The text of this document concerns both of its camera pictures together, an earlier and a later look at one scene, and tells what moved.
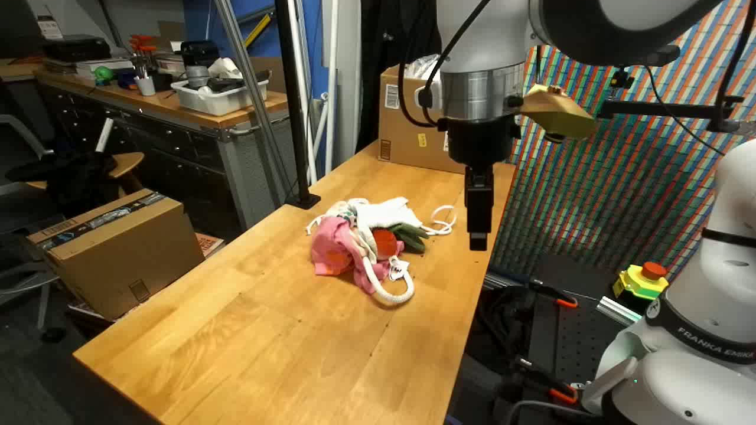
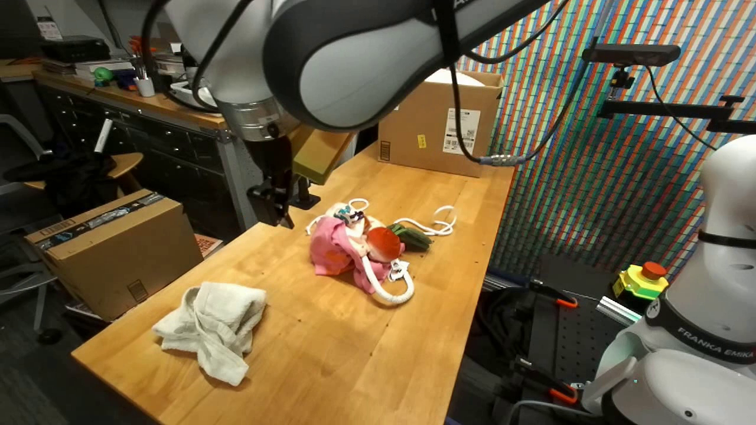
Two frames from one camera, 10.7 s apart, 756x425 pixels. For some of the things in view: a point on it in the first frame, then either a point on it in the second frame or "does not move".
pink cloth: (338, 252) does not move
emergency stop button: (646, 282) does not move
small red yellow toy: (398, 237) does not move
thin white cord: (444, 227) does not move
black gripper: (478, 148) to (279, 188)
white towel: (371, 214) to (217, 321)
